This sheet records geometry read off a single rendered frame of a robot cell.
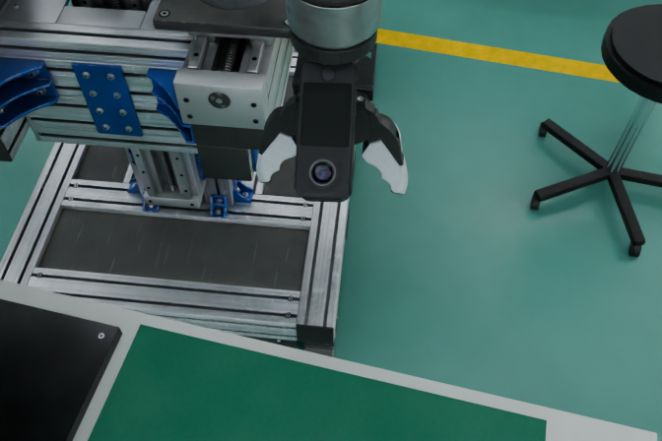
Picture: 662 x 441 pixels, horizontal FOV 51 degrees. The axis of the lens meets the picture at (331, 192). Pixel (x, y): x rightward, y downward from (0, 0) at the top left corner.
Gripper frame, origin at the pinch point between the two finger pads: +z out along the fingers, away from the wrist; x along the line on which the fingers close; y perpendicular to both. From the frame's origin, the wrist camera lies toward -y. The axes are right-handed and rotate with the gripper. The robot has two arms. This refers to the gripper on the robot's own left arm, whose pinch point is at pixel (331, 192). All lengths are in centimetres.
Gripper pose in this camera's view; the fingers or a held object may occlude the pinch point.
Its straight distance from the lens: 70.4
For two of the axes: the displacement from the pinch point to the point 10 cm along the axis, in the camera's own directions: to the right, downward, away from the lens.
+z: 0.0, 6.0, 8.0
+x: -9.9, -0.8, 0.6
